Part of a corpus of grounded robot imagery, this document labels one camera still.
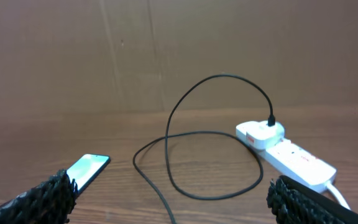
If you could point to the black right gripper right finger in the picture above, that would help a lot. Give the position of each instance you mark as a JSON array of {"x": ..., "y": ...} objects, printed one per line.
[{"x": 293, "y": 203}]

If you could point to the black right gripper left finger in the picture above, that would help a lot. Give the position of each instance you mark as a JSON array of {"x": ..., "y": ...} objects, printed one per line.
[{"x": 50, "y": 202}]

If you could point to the blue Galaxy S24+ smartphone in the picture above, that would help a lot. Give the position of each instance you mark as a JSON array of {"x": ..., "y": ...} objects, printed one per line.
[{"x": 86, "y": 169}]

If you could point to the white USB charger plug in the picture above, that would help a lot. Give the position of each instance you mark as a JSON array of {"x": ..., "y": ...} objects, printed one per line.
[{"x": 261, "y": 136}]

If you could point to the white power strip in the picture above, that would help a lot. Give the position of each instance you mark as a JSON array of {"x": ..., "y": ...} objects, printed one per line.
[{"x": 295, "y": 162}]

